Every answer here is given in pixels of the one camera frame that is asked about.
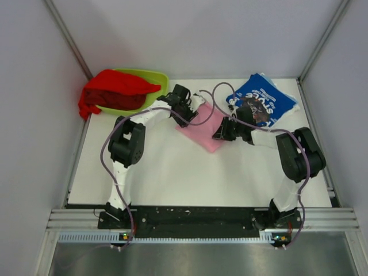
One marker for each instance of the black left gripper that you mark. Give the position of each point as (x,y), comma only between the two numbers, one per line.
(191,115)

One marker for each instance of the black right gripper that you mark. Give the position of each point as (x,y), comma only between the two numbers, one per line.
(222,133)

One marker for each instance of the pink t-shirt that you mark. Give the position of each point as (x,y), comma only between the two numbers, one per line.
(203,133)

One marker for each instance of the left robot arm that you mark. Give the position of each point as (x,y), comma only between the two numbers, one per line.
(126,143)

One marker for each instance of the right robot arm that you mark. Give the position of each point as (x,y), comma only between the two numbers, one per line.
(300,156)

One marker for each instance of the green plastic basin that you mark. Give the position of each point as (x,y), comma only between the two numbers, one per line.
(154,77)

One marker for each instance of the blue printed folded t-shirt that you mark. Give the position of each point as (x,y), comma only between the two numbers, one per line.
(266,102)

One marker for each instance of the red t-shirt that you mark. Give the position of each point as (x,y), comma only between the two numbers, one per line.
(114,90)

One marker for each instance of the light blue folded t-shirt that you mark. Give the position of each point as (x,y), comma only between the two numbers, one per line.
(267,78)

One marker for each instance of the white folded t-shirt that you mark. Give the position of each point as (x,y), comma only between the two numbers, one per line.
(295,107)

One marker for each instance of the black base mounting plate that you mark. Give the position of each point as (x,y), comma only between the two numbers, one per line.
(197,222)

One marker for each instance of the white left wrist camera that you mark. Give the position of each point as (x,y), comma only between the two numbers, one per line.
(196,101)

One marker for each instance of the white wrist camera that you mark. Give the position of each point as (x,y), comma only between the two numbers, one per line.
(232,108)
(196,101)

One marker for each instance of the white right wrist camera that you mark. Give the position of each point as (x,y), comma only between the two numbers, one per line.
(232,108)

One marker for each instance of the aluminium right corner post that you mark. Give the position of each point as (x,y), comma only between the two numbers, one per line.
(332,25)

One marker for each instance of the aluminium corner post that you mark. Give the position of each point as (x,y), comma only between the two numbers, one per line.
(332,25)
(62,27)

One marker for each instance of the aluminium left corner post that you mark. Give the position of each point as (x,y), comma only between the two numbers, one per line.
(62,27)

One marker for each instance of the aluminium right side rail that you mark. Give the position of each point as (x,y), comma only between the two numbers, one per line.
(312,120)

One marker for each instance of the grey slotted cable duct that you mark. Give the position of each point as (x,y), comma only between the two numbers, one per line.
(122,238)

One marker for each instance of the aluminium front frame rail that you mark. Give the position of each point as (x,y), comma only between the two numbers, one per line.
(317,219)

